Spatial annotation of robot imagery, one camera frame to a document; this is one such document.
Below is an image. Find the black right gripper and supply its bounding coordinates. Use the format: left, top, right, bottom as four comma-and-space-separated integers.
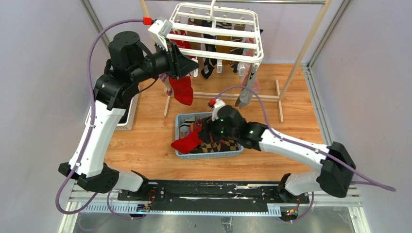
198, 115, 238, 145

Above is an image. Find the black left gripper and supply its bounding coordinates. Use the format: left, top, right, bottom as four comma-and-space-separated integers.
130, 38, 200, 83

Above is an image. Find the red animal face sock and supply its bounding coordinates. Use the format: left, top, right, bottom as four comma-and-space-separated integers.
171, 126, 203, 154

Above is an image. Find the red beige christmas sock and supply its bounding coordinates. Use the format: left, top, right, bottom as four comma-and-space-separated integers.
169, 76, 194, 106

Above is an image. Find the white plastic sock hanger frame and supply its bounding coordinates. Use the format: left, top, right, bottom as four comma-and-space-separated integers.
167, 0, 264, 65

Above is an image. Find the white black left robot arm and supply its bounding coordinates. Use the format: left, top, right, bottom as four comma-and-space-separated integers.
58, 31, 199, 200

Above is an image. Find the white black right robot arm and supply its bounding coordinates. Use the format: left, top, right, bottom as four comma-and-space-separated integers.
198, 104, 356, 202

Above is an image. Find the maroon purple striped hanging sock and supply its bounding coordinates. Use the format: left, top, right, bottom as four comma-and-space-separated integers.
159, 73, 174, 97

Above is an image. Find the red snowflake hanging sock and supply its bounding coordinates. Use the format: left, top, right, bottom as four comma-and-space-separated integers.
170, 29, 199, 59

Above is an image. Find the black blue hanging sock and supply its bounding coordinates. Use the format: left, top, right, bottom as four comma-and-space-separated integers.
201, 20, 217, 79

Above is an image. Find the blue plastic laundry basket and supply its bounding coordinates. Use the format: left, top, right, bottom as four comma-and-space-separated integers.
174, 112, 244, 160

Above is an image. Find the grey black-striped hanging sock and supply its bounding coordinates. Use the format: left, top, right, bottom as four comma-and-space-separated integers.
235, 64, 260, 108

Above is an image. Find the brown white striped hanging sock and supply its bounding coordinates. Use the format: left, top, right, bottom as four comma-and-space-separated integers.
224, 23, 246, 55

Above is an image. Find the wooden drying rack stand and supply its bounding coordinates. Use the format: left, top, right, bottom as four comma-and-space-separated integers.
141, 0, 332, 123

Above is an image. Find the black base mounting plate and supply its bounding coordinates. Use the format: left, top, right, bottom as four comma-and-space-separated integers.
117, 180, 309, 214

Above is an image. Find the white perforated side basket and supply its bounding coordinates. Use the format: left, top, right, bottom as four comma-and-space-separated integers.
85, 94, 139, 131

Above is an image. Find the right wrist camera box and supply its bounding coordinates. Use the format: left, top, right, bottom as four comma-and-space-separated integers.
209, 99, 226, 121

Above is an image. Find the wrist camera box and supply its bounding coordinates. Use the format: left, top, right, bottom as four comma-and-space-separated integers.
209, 99, 226, 121
148, 18, 173, 51

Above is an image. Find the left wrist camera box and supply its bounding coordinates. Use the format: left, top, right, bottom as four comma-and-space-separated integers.
148, 18, 173, 51

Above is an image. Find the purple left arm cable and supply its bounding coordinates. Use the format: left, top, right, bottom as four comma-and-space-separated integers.
55, 16, 158, 222

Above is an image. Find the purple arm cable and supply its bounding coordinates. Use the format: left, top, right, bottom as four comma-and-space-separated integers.
55, 16, 158, 222
208, 85, 396, 222

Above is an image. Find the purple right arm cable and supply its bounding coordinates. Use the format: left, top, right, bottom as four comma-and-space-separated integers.
208, 85, 396, 222

